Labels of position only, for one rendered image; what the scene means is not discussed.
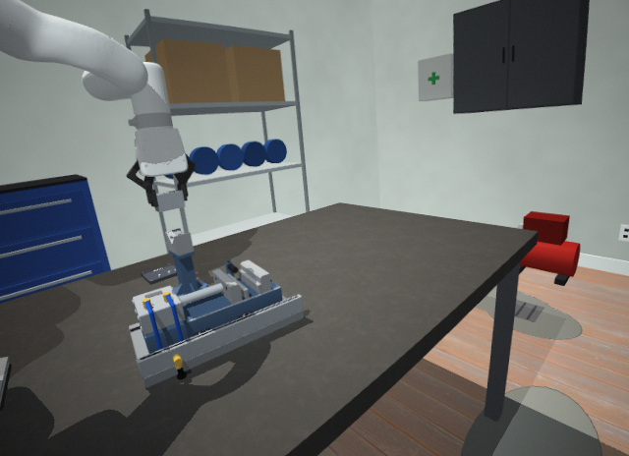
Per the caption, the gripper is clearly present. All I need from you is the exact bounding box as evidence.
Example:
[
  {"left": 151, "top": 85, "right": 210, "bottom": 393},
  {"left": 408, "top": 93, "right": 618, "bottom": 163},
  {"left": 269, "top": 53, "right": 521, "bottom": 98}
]
[{"left": 127, "top": 126, "right": 197, "bottom": 207}]

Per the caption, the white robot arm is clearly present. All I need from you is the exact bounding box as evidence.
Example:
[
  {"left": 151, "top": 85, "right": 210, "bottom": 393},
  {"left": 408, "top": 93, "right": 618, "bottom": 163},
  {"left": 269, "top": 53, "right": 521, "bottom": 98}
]
[{"left": 0, "top": 0, "right": 173, "bottom": 129}]

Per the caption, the white flat bar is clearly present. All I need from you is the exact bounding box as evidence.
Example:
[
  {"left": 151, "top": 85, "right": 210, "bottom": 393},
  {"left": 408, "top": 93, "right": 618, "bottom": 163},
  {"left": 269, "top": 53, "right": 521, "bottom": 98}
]
[{"left": 227, "top": 273, "right": 250, "bottom": 299}]

